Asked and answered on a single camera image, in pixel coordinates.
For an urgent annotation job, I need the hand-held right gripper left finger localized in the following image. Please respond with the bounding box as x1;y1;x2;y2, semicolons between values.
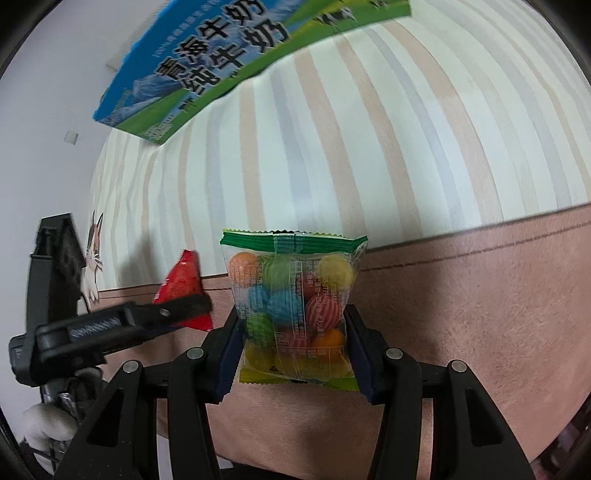
53;307;245;480

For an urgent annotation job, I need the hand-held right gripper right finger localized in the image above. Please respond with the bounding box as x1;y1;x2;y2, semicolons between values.
342;305;536;480

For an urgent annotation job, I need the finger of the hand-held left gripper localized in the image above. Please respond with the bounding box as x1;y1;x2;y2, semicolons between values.
134;294;213;331

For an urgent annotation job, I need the red snack packet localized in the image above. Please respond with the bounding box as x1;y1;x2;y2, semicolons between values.
151;249;214;332

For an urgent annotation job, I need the colourful candy ball packet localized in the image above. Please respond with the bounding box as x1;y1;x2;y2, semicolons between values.
220;228;369;392

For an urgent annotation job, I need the printed cardboard box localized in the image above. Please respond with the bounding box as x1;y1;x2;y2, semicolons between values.
93;0;413;146

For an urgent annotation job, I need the pink brown blanket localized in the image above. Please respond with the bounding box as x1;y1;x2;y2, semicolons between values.
99;202;591;480

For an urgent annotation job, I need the striped bed sheet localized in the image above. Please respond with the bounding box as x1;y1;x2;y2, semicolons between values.
90;14;591;298

